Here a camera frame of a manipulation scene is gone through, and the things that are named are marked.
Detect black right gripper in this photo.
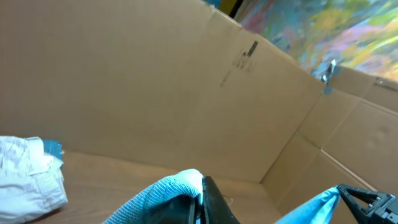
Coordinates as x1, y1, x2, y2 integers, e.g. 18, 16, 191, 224
337, 184, 397, 224

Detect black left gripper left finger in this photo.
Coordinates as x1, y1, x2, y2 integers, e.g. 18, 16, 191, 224
146, 195, 196, 224

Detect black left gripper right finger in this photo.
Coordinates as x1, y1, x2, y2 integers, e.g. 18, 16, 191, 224
200, 176, 240, 224

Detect light blue printed t-shirt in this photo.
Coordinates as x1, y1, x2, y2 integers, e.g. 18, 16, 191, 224
104, 169, 340, 224

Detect beige pants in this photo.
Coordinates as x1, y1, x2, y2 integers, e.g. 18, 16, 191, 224
1, 136, 68, 223

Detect blue denim jeans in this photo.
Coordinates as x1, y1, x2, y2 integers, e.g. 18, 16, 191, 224
42, 139, 64, 168

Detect colourful painted wall hanging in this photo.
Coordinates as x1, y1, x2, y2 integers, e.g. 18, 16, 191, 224
201, 0, 398, 82

